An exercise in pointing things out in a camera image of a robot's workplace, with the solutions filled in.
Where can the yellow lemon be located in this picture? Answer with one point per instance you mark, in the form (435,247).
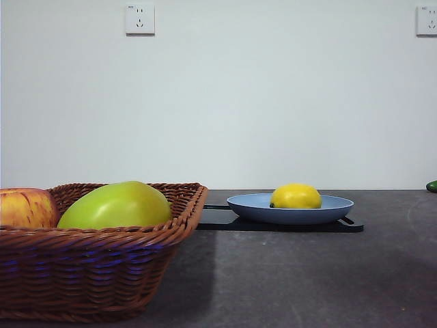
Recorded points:
(295,196)

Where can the light blue round plate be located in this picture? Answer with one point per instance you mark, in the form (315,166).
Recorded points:
(290,215)

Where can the brown wicker basket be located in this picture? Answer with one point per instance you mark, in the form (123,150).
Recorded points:
(85,273)

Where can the dark green flat board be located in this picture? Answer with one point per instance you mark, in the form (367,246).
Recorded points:
(218,225)

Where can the green yellow mango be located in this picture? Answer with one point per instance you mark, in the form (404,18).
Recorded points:
(116,206)

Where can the red yellow apple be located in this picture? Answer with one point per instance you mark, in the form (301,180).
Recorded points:
(24,208)

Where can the small green vegetable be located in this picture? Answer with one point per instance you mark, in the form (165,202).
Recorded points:
(432,186)

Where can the white wall socket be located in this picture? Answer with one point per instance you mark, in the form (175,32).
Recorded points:
(427,20)
(140,18)

